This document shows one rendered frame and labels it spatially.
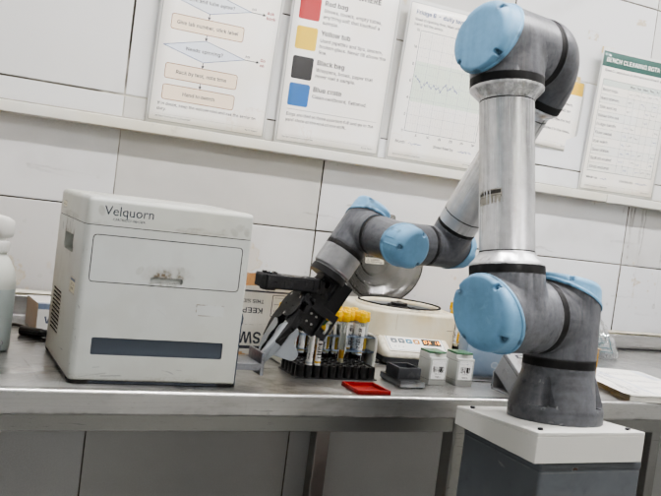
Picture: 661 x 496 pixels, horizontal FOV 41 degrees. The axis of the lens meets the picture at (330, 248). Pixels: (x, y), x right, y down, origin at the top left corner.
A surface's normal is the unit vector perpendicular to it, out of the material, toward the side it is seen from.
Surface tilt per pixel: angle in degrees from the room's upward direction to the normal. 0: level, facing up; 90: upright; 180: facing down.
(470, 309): 97
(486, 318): 97
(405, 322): 90
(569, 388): 68
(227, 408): 90
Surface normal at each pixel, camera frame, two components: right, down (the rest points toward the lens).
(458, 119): 0.44, 0.17
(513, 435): -0.90, -0.09
